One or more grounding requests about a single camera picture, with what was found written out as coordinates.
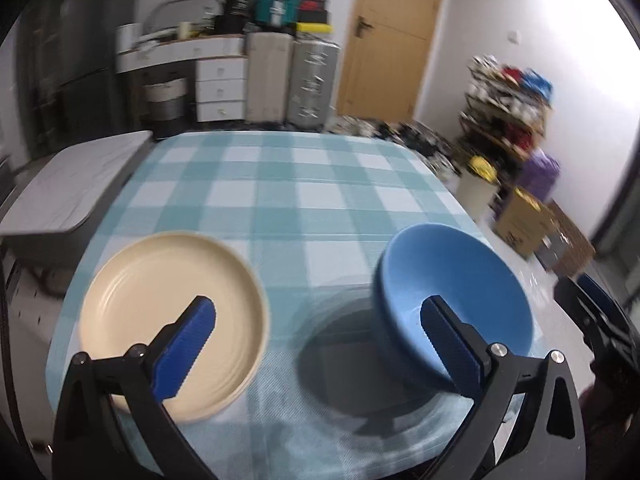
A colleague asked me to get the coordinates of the grey white laundry basket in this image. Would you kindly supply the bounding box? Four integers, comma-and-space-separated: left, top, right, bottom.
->
142, 78, 188, 133

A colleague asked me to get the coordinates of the white bin with yellow bag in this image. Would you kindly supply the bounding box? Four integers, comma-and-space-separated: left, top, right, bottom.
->
457, 156, 501, 223

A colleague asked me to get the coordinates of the cardboard box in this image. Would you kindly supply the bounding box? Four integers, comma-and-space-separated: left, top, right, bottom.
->
492, 186, 558, 261

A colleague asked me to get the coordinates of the shoe rack with shoes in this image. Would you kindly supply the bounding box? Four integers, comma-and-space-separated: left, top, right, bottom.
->
467, 54, 553, 161

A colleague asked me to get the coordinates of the silver suitcase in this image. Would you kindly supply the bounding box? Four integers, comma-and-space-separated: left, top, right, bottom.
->
287, 39, 341, 128

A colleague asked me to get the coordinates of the beige suitcase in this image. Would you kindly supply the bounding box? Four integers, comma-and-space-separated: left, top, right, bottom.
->
246, 31, 296, 123

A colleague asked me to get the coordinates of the white dressing desk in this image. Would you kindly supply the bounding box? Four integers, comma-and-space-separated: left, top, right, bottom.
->
116, 34, 248, 126

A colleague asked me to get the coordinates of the grey marble-top coffee table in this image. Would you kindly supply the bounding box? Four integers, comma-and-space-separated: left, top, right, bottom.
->
0, 130, 155, 268

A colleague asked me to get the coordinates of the woven wicker panel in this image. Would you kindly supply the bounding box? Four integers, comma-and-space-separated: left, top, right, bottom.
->
547, 202, 596, 277

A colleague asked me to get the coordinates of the wooden door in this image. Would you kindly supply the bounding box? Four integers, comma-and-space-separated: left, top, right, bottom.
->
336, 0, 447, 118

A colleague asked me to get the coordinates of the teal checked tablecloth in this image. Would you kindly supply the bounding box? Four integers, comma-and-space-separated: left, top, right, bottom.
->
45, 130, 543, 480

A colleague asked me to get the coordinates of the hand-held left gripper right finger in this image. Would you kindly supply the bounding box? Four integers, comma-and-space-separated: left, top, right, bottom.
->
420, 295, 587, 480

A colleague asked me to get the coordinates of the dark glass wardrobe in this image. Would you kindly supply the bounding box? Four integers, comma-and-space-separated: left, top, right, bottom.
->
10, 0, 66, 161

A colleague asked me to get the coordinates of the white kettle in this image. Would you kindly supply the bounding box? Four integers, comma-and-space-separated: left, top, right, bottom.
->
116, 24, 137, 56

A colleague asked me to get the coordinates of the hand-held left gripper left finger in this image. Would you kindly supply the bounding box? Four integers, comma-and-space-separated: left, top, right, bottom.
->
51, 296, 217, 480

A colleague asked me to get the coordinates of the arched mirror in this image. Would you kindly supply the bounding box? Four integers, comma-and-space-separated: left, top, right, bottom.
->
145, 0, 223, 36

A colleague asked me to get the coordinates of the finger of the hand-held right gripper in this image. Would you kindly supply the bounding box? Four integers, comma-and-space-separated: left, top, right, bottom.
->
552, 277, 618, 356
576, 274, 640, 351

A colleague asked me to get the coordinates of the black bag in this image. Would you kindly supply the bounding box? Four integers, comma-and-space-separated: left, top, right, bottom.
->
215, 0, 258, 36

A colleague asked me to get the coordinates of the grey refrigerator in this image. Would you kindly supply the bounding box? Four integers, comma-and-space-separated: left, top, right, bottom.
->
57, 0, 136, 133

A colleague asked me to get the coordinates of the white drawer cabinet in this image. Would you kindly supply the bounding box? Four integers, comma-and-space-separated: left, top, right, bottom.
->
195, 56, 248, 123

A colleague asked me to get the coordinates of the grey flat package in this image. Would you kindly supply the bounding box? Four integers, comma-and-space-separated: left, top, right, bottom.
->
535, 232, 568, 271

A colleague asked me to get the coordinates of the scattered shoes group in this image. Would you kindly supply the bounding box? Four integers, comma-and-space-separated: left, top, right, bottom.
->
330, 115, 461, 176

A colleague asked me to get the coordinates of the purple bag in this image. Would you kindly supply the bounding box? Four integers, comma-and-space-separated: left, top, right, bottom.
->
517, 149, 561, 203

